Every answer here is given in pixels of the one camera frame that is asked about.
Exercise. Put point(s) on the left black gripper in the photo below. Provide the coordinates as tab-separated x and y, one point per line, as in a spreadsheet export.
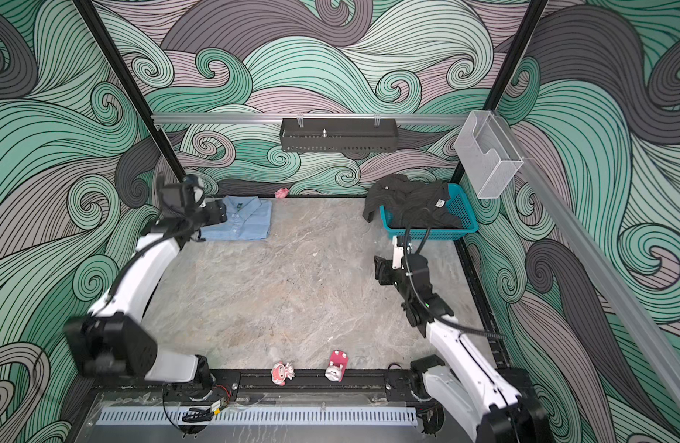
215	212

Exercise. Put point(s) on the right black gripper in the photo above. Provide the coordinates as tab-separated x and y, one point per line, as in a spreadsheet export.
384	271

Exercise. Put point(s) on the light blue long sleeve shirt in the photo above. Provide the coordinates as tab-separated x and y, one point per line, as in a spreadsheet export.
248	219

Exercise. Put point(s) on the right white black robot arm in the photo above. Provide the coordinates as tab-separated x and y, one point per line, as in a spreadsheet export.
460	379

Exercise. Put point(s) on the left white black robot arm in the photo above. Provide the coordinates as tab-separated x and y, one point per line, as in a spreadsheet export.
109	341

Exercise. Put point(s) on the dark grey long sleeve shirt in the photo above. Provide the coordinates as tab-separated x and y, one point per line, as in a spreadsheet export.
412	204

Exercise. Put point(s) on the pink toy at back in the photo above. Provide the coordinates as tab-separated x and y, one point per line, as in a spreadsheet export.
282	193

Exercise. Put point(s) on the teal plastic basket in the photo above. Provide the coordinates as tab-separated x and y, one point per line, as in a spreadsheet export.
458	205

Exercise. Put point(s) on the pink white figurine toy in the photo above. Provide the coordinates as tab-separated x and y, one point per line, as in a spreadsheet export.
281	373

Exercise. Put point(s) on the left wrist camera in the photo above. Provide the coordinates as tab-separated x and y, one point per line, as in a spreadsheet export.
181	199

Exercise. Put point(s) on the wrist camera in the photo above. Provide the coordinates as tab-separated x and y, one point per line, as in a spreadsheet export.
181	199
398	252

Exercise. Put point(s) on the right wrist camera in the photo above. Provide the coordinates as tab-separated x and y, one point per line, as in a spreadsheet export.
398	252

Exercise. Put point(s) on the black frame post left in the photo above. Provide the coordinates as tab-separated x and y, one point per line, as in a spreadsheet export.
156	145

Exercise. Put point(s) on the black frame post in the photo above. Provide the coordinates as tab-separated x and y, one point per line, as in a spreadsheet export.
156	145
514	24

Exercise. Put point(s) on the black frame post right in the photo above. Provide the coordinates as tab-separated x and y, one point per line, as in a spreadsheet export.
514	24

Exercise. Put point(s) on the black perforated wall tray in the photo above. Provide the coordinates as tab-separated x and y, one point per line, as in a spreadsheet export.
338	135

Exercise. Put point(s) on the clear plastic wall bin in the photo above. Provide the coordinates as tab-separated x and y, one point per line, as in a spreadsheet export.
488	150

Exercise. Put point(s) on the aluminium wall rail back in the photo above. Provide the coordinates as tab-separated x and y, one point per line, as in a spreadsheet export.
270	119

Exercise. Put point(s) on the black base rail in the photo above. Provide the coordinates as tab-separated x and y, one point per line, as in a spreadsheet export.
391	384

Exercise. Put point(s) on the white slotted cable duct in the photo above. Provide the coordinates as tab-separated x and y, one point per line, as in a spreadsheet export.
265	416

